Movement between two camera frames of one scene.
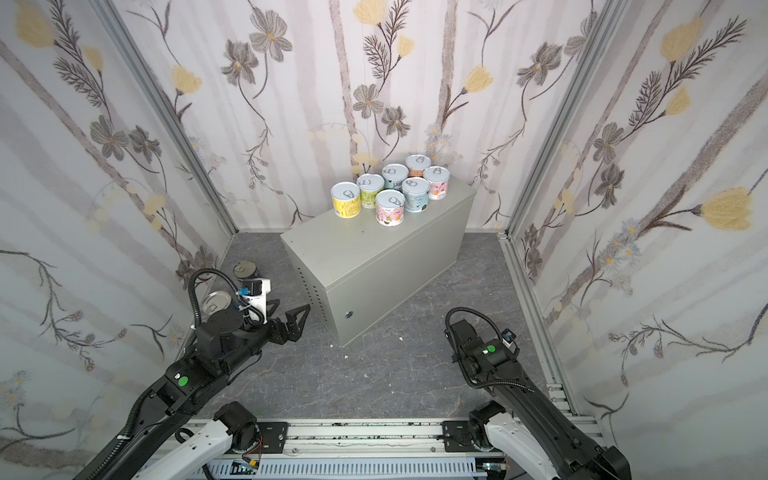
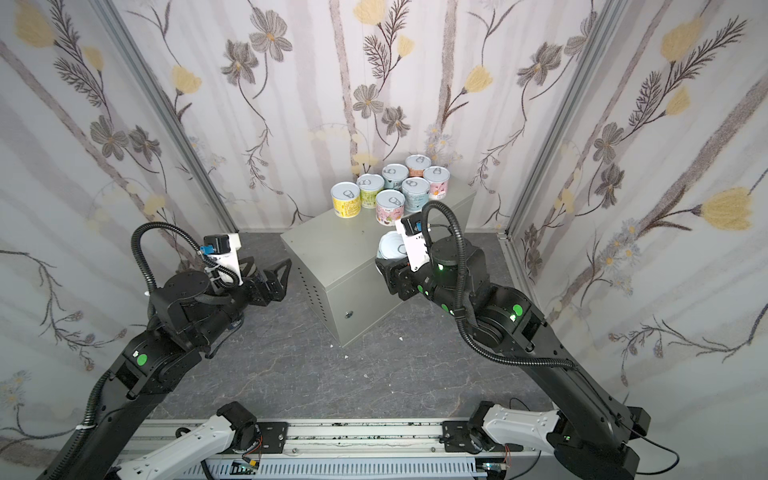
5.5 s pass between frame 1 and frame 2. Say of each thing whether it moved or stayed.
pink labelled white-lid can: stayed
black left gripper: moved
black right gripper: moved
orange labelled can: stayed
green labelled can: stayed
